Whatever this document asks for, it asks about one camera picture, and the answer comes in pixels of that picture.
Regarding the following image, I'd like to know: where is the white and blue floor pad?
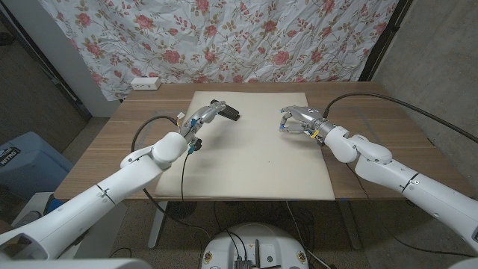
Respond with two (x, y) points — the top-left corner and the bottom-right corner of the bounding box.
(10, 192), (63, 229)

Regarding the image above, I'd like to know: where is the wooden table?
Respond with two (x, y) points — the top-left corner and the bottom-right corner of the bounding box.
(54, 81), (474, 250)

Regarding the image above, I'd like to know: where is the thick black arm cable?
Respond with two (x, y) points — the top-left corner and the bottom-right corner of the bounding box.
(131, 115), (212, 240)
(323, 92), (478, 145)

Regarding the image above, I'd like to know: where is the black stapler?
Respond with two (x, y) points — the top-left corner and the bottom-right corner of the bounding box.
(210, 99), (240, 122)

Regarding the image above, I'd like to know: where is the white left shoulder cover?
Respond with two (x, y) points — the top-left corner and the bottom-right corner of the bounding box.
(0, 258), (153, 269)

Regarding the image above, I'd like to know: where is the white floor cable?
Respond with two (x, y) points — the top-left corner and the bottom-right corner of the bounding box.
(285, 200), (332, 269)

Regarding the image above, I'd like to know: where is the black backdrop pole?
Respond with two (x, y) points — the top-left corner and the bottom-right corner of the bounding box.
(358, 0), (414, 82)

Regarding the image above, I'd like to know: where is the floral rose backdrop cloth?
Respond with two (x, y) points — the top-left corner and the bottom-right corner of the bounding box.
(38, 0), (400, 102)

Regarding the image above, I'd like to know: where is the thin black left wrist cable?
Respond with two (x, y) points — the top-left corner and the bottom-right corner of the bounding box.
(180, 151), (193, 202)

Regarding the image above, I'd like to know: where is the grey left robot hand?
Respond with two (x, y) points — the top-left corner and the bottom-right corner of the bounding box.
(178, 100), (228, 140)

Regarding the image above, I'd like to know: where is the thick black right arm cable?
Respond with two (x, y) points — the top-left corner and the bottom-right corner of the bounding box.
(323, 92), (478, 145)

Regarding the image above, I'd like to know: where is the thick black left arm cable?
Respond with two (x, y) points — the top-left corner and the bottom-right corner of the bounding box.
(131, 115), (212, 240)

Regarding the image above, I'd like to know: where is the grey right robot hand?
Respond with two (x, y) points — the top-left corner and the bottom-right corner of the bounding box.
(279, 105), (335, 145)

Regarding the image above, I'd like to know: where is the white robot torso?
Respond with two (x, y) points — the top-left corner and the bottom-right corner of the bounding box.
(200, 223), (310, 269)

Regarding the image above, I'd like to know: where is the blue storage bin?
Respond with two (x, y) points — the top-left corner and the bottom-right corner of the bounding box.
(0, 131), (75, 201)

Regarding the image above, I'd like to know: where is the white right shoulder cover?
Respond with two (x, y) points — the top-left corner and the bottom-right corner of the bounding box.
(446, 256), (478, 269)

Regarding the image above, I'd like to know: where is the white power strip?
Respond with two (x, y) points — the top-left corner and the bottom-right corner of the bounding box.
(130, 76), (162, 91)

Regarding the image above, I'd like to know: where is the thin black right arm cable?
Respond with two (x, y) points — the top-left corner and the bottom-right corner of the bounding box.
(345, 163), (475, 259)

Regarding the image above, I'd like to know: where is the black round floor disc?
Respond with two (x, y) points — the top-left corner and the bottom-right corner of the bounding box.
(167, 200), (198, 220)

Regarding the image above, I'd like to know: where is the beige foam mat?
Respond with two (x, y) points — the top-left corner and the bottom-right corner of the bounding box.
(155, 90), (336, 201)

